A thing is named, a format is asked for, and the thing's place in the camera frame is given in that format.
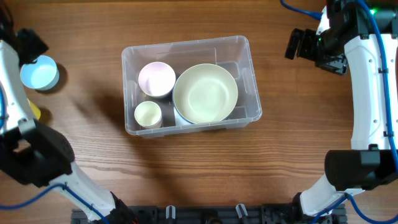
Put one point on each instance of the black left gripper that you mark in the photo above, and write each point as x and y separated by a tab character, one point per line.
28	45

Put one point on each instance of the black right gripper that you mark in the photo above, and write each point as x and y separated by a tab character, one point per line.
306	45

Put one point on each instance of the light blue bowl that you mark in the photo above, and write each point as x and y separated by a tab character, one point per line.
42	75

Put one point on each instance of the yellow cup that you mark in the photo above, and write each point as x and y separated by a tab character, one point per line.
36	111

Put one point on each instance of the cream plate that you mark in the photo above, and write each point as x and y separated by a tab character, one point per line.
205	87

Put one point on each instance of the pink bowl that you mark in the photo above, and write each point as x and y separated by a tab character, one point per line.
157	78

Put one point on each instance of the cream cup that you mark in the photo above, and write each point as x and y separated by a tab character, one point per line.
148	113

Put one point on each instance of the mint green bowl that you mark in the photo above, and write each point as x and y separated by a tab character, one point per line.
159	96

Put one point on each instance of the pink cup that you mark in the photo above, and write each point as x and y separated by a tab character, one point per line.
154	126

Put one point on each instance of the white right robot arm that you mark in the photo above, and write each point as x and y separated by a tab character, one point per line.
360	38

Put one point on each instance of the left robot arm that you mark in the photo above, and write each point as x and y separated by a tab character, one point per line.
34	153

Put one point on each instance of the clear plastic storage bin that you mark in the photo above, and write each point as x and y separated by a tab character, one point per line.
232	53

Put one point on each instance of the white label in bin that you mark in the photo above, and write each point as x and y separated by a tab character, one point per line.
179	120

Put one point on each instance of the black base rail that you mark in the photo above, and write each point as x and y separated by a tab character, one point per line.
264	214

